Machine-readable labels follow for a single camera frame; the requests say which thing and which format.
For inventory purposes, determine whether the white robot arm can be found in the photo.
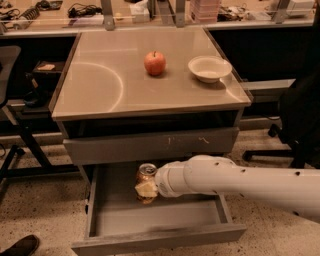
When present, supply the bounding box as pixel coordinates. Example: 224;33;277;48
135;155;320;222

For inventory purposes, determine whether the black office chair right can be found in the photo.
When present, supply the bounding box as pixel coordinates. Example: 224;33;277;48
243;66;320;169

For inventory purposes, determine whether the black chair left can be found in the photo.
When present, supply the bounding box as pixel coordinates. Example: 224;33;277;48
0;46;24;184

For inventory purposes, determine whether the pink stacked box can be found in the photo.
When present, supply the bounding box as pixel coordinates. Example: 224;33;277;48
189;0;220;23

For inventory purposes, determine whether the white bowl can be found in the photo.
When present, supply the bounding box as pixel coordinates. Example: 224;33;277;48
188;56;232;83

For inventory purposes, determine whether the open middle drawer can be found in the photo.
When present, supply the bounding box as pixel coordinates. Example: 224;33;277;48
72;163;246;256

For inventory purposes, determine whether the closed top drawer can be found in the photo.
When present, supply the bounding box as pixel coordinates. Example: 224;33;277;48
64;127;239;165

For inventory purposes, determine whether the grey drawer cabinet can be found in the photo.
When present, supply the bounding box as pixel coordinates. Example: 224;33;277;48
48;27;253;256

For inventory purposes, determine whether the red apple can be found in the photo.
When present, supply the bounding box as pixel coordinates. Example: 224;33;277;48
144;51;166;76

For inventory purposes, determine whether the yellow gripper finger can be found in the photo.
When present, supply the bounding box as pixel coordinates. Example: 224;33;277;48
135;180;158;198

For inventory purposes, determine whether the orange soda can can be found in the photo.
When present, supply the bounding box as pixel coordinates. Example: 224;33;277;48
135;163;158;204

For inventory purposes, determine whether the dark shoe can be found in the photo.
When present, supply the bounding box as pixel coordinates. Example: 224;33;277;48
0;235;39;256

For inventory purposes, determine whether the back workbench with clutter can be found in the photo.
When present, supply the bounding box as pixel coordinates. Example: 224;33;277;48
0;0;319;38

